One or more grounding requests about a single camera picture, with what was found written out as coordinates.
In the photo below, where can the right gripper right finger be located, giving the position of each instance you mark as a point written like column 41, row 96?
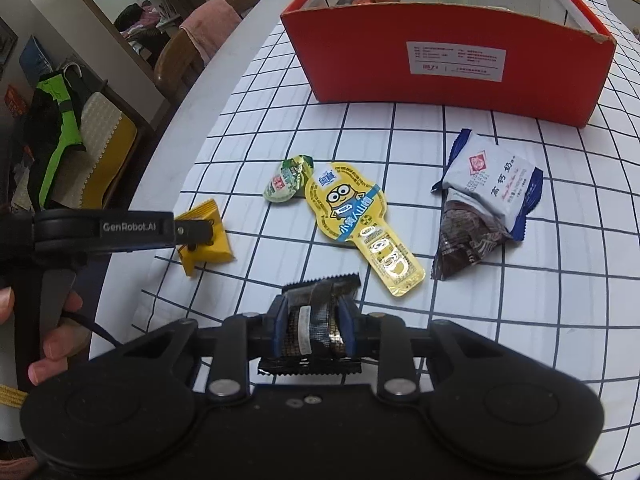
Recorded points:
column 386, row 340

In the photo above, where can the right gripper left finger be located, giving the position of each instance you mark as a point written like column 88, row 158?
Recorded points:
column 240, row 339

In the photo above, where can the black silver snack packet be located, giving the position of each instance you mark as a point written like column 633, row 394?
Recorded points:
column 314, row 329

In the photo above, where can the yellow small snack packet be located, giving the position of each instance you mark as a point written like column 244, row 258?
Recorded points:
column 216, row 249

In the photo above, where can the person left hand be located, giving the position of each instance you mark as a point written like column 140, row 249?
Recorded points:
column 58, row 345

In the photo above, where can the yellow cushioned chair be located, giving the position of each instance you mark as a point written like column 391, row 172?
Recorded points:
column 84, row 177

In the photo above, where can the green black jacket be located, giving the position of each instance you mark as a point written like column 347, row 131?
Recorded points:
column 52, row 132

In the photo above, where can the yellow minion snack pack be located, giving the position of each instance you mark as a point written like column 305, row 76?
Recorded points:
column 349, row 208

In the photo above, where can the dark brown snack packet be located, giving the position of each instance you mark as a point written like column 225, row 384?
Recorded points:
column 468, row 233

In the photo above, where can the white black checked tablecloth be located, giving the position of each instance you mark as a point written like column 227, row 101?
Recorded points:
column 567, row 296

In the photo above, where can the white blue milk packet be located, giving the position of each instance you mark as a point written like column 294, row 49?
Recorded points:
column 506, row 185

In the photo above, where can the wooden chair with towel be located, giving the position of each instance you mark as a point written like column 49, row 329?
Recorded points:
column 179, row 65

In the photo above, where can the pink towel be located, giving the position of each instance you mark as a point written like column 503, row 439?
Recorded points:
column 209, row 26

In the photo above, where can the red cardboard box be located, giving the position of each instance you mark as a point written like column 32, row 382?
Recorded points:
column 546, row 59

